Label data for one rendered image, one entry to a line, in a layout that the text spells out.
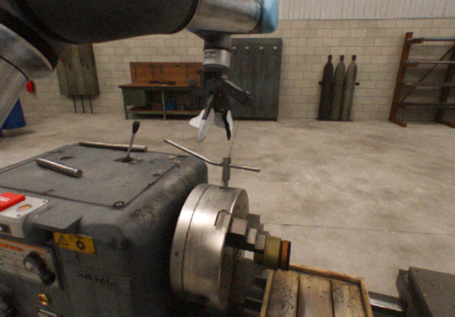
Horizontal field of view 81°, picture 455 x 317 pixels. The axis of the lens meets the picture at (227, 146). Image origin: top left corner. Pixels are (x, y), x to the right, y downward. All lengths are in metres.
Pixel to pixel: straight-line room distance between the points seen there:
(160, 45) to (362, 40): 5.05
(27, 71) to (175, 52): 7.18
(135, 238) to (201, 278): 0.18
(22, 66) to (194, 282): 0.54
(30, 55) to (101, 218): 0.39
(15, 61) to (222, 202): 0.50
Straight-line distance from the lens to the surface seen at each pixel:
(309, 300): 0.95
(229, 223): 0.67
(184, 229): 0.66
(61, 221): 0.67
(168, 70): 7.51
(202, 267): 0.66
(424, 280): 1.02
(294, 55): 7.24
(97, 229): 0.63
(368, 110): 7.87
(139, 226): 0.62
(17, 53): 0.34
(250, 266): 0.77
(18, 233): 0.75
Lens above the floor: 1.58
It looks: 19 degrees down
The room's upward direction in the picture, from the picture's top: straight up
